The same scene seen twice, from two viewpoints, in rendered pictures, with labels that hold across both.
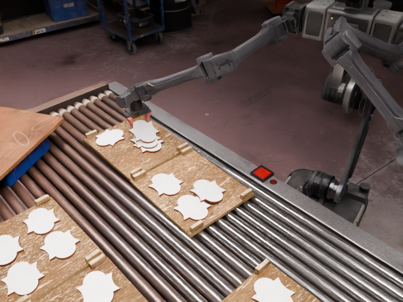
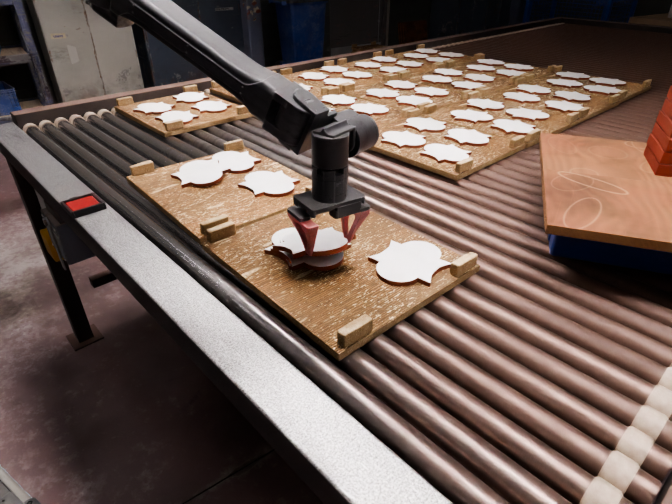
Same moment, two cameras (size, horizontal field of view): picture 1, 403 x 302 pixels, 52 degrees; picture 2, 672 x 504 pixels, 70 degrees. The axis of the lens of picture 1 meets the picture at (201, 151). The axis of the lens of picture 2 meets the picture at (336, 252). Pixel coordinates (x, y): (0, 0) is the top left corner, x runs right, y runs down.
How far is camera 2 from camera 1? 2.51 m
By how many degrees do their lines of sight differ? 110
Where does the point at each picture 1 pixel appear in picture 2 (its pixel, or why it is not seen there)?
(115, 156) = (376, 225)
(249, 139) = not seen: outside the picture
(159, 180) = (280, 184)
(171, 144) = (247, 249)
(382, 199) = not seen: outside the picture
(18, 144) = (581, 173)
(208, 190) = (199, 170)
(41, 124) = (586, 207)
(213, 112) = not seen: outside the picture
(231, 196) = (166, 173)
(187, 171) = (225, 202)
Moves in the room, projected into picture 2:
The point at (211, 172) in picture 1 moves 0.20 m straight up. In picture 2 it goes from (180, 199) to (164, 113)
